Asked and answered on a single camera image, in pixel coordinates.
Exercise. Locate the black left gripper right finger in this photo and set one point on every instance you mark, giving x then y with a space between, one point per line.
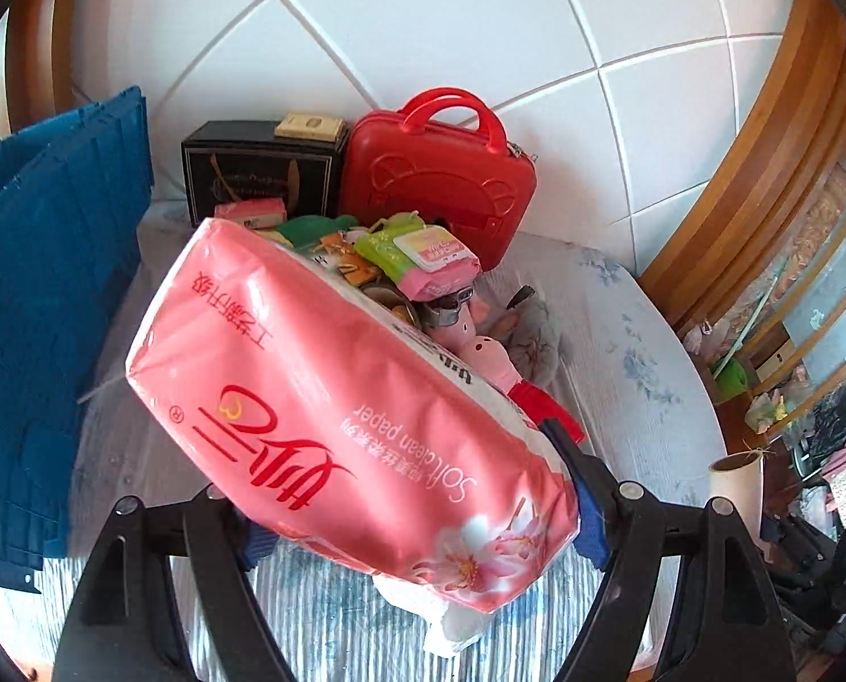
725 622

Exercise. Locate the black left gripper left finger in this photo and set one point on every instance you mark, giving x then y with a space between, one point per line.
165 582

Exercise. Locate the pink tissue paper pack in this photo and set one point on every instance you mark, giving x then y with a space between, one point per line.
331 422

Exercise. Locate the pink pig plush toy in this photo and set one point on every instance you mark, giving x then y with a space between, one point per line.
452 322

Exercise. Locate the grey small plush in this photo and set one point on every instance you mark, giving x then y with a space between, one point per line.
531 337

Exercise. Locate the blue plastic storage crate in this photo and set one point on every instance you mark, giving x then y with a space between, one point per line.
73 190

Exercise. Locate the pink small medicine box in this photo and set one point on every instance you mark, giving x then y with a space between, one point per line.
255 214

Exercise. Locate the green yellow duck plush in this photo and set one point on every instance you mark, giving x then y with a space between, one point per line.
307 230

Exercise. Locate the green pink wet wipes pack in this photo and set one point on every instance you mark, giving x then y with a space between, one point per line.
423 261

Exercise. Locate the black gift box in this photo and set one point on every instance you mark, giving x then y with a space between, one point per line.
226 161

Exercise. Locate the red mini suitcase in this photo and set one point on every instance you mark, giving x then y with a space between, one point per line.
445 156

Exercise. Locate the small beige box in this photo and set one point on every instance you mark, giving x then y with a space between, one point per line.
321 128

